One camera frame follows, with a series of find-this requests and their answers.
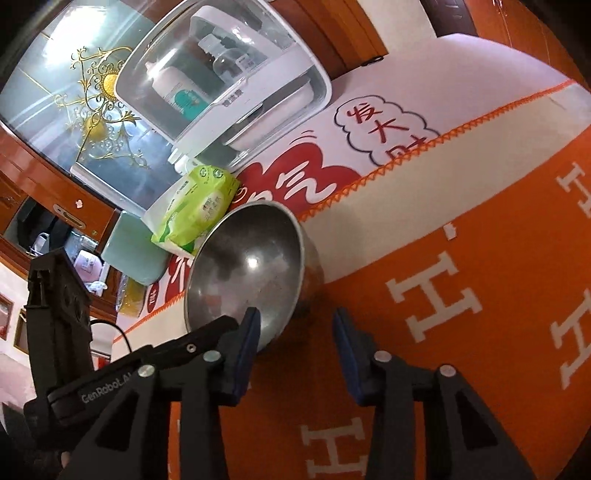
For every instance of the small white bottle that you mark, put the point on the small white bottle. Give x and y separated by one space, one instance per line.
180 160

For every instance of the white bottle green label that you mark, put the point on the white bottle green label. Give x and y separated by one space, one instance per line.
184 99

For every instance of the clear plastic bottle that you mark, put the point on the clear plastic bottle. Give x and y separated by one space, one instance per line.
231 64

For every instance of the orange patterned blanket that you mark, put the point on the orange patterned blanket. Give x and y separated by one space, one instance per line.
461 369

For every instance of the white storage cabinet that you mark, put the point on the white storage cabinet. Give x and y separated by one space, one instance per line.
295 87

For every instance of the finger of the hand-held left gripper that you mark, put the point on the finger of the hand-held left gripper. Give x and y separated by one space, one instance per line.
184 341

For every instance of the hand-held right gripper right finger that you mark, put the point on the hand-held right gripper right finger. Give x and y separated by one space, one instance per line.
348 360

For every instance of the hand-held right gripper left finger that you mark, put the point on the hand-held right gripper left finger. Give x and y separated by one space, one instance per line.
247 355

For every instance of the white printed table cover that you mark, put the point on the white printed table cover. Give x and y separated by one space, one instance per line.
461 74

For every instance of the green tissue pack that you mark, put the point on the green tissue pack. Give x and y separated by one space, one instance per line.
198 207

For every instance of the teal canister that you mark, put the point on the teal canister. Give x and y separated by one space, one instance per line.
134 258

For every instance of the small steel bowl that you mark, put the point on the small steel bowl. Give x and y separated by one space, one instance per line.
249 267

